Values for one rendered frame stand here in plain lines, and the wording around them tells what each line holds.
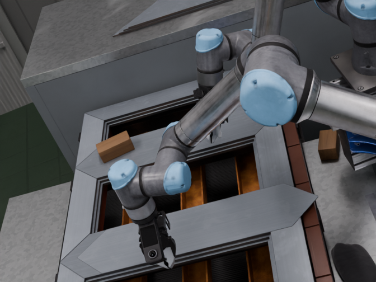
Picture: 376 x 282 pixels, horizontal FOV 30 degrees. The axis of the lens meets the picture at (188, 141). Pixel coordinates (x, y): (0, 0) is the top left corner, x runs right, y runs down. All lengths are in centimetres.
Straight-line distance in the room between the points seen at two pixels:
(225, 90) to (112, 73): 114
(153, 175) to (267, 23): 50
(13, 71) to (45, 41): 179
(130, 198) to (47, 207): 89
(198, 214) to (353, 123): 78
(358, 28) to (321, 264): 66
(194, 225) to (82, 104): 91
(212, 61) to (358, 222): 66
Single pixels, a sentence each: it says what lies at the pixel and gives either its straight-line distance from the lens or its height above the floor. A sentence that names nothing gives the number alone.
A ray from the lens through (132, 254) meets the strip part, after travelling 209.
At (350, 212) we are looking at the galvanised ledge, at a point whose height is 68.
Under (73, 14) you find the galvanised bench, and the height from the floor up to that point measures 105.
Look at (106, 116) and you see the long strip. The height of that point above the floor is 84.
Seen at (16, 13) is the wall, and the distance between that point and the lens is 461.
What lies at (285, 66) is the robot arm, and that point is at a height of 147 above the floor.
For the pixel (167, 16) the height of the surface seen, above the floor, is 107.
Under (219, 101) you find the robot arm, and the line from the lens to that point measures 163.
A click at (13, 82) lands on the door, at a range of 478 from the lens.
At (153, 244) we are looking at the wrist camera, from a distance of 178.
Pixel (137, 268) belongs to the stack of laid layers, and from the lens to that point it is 206.
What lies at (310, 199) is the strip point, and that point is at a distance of 203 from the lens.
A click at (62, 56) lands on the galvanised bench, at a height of 105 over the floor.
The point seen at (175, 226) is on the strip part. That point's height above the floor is 84.
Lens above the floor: 225
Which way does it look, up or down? 36 degrees down
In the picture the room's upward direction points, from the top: 23 degrees counter-clockwise
